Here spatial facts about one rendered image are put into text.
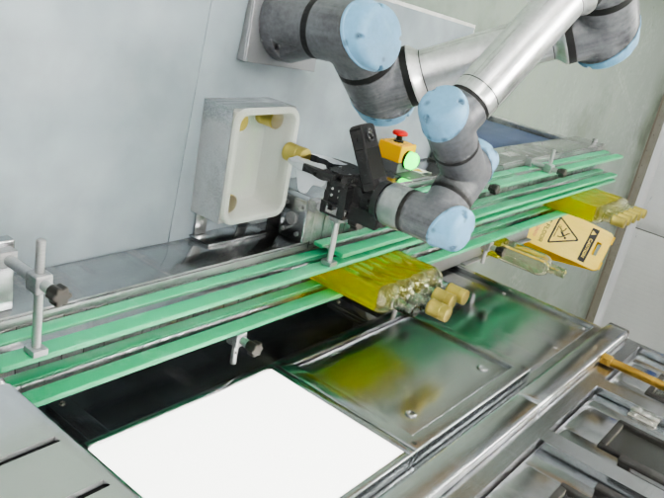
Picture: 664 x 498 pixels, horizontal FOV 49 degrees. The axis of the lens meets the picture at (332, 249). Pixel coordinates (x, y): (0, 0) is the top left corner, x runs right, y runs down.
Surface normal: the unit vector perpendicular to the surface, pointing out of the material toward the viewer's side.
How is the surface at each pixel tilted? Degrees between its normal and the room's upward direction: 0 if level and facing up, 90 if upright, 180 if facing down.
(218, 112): 90
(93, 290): 90
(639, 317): 90
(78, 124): 0
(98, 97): 0
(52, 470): 90
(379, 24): 10
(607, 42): 53
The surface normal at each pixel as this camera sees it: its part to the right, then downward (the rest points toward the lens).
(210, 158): -0.62, 0.17
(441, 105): -0.36, -0.51
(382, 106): 0.01, 0.83
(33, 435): 0.18, -0.92
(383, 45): 0.73, 0.22
